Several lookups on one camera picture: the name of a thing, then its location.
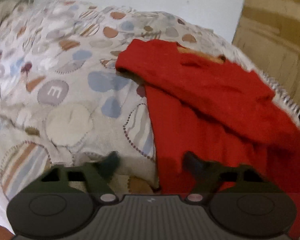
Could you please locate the patterned beige quilt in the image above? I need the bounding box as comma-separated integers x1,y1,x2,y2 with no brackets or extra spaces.
0,0,300,230

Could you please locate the red long-sleeve shirt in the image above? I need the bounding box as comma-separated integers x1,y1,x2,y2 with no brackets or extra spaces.
115,39,300,239

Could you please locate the wooden wardrobe panel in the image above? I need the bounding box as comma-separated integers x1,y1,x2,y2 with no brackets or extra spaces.
233,0,300,106

